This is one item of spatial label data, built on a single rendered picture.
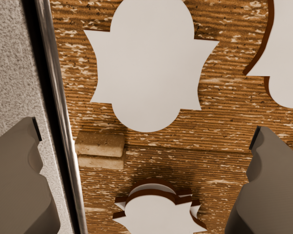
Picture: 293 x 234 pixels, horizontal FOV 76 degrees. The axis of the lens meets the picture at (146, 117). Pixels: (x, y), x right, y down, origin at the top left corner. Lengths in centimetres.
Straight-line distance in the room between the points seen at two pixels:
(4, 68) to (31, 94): 4
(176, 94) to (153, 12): 8
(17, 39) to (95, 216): 30
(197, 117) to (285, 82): 9
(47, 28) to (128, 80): 10
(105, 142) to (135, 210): 12
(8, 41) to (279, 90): 30
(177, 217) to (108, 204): 12
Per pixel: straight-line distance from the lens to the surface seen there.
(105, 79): 20
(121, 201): 34
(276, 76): 23
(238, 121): 26
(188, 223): 34
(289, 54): 23
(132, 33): 19
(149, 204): 29
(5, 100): 31
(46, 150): 33
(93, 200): 36
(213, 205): 37
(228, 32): 21
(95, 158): 25
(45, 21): 24
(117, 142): 23
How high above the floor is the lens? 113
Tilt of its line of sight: 59 degrees down
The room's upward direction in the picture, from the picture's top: 178 degrees counter-clockwise
